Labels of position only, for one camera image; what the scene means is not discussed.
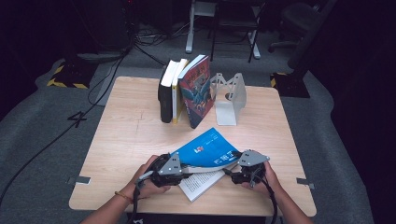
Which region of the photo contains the blue paperback book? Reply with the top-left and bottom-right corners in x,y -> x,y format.
170,126 -> 242,203

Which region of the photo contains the grey tape strip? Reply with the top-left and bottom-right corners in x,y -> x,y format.
296,177 -> 316,189
66,175 -> 92,186

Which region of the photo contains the left hand-held gripper cable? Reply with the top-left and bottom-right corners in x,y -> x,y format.
129,174 -> 155,224

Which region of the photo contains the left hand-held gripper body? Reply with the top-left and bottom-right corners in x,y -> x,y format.
148,152 -> 188,188

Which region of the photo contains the long black floor cable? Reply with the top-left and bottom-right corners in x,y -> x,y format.
0,46 -> 134,208

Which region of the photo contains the dark equipment box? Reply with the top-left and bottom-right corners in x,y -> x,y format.
83,0 -> 134,52

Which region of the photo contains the person's dark clothing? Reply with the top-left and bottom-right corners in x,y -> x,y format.
134,214 -> 272,224

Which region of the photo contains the yellow paperback book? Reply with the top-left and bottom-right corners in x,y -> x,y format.
171,58 -> 190,125

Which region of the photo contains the red illustrated book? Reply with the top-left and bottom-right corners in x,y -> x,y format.
177,54 -> 217,130

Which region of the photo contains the white expandable bookend rack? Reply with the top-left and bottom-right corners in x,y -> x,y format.
209,72 -> 248,126

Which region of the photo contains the hand-held gripper cable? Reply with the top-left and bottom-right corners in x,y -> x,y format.
258,174 -> 278,224
129,174 -> 155,224

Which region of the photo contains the black folding chair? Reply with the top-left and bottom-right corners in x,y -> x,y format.
209,0 -> 267,63

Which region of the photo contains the person's right hand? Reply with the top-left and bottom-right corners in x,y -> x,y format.
241,161 -> 283,199

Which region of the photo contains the orange wrist bracelet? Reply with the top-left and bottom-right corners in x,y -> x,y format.
114,190 -> 134,203

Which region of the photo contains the tangle of floor cables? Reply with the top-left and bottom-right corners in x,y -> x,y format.
134,21 -> 192,49

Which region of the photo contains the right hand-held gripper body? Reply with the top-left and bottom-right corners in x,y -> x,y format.
237,149 -> 270,185

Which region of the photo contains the white desk frame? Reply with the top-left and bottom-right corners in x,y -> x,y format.
185,0 -> 262,60

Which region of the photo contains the black hardcover book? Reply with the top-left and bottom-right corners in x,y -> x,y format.
157,60 -> 180,124

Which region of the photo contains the right hand-held gripper cable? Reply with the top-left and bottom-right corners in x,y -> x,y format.
258,174 -> 278,224

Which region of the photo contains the grey stand base plate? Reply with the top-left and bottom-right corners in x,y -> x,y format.
77,50 -> 126,63

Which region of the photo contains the looped black floor cable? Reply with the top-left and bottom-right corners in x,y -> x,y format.
87,55 -> 125,107

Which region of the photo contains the black slanted stand pole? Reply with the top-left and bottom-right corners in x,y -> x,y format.
288,0 -> 339,78

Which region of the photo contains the dark office chair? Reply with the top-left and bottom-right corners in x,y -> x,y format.
268,2 -> 321,53

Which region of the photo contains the person's left hand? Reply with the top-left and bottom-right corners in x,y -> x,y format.
120,154 -> 172,200

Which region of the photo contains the thin black floor cable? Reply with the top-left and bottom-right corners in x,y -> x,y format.
133,43 -> 169,68

